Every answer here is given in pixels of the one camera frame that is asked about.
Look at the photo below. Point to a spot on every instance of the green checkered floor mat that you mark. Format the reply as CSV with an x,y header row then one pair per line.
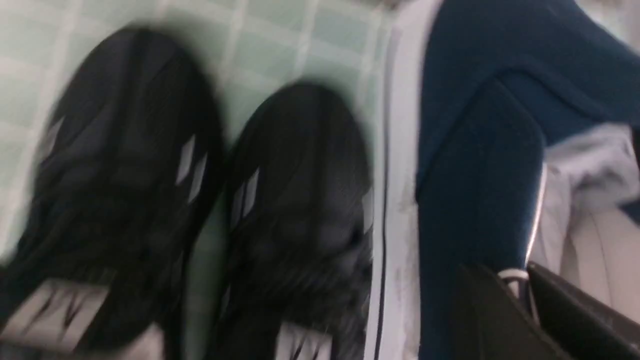
x,y
249,48

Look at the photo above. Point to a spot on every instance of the black knit sneaker left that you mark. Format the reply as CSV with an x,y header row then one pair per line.
x,y
126,173

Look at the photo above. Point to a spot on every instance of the black knit sneaker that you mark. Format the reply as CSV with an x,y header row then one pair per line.
x,y
300,251
126,173

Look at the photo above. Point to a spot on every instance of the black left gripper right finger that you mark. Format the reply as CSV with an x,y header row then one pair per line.
x,y
583,326

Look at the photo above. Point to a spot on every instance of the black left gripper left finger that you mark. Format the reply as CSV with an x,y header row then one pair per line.
x,y
489,323

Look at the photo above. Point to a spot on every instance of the navy slip-on shoe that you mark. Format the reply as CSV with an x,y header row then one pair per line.
x,y
511,138

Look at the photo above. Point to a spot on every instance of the black knit sneaker right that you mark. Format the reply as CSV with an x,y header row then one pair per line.
x,y
300,251

